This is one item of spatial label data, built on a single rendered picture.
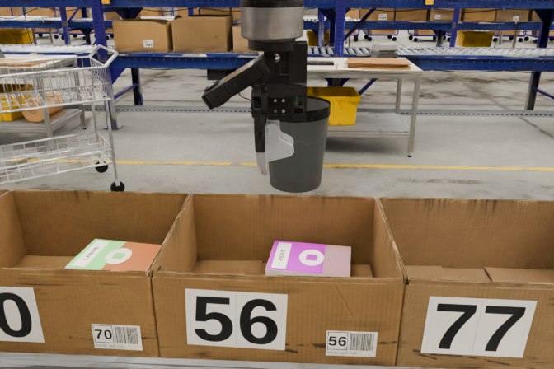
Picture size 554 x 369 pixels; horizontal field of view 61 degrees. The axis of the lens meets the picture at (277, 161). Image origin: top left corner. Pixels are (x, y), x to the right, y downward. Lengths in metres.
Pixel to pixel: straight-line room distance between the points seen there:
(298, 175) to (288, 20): 2.81
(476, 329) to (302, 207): 0.40
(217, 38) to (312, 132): 1.99
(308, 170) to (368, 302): 2.72
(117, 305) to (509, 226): 0.78
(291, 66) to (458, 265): 0.62
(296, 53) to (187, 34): 4.37
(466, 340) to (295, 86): 0.48
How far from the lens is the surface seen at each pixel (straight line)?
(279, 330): 0.79
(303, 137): 3.31
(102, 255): 1.01
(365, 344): 0.81
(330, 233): 1.02
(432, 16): 9.58
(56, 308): 0.86
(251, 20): 0.66
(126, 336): 0.85
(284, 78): 0.70
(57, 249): 1.18
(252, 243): 1.04
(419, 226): 1.04
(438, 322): 0.80
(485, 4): 5.40
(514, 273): 1.14
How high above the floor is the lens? 1.47
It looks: 21 degrees down
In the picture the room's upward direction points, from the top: straight up
